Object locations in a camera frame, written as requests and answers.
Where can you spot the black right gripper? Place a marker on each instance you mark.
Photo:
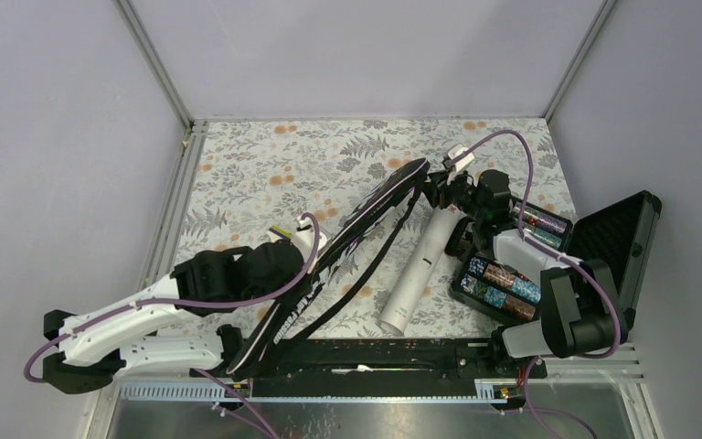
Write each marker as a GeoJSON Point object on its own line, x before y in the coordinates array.
{"type": "Point", "coordinates": [445, 188]}

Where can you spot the white shuttlecock tube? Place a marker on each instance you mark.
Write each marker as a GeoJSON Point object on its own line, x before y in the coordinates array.
{"type": "Point", "coordinates": [405, 296]}

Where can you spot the black racket bag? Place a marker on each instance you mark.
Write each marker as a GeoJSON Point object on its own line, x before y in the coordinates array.
{"type": "Point", "coordinates": [399, 193]}

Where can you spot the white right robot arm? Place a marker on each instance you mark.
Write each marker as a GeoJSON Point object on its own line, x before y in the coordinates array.
{"type": "Point", "coordinates": [577, 310]}

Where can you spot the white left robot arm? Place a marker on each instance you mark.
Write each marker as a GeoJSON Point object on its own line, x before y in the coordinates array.
{"type": "Point", "coordinates": [97, 348]}

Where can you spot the yellow orange small toy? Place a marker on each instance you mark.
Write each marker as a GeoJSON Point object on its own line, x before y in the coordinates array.
{"type": "Point", "coordinates": [275, 233]}

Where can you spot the black poker chip case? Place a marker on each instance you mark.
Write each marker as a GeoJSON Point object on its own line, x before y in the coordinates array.
{"type": "Point", "coordinates": [619, 235]}

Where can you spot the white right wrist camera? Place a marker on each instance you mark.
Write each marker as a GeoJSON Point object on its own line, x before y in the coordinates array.
{"type": "Point", "coordinates": [457, 159]}

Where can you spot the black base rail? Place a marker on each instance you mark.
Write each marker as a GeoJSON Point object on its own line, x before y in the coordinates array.
{"type": "Point", "coordinates": [420, 368]}

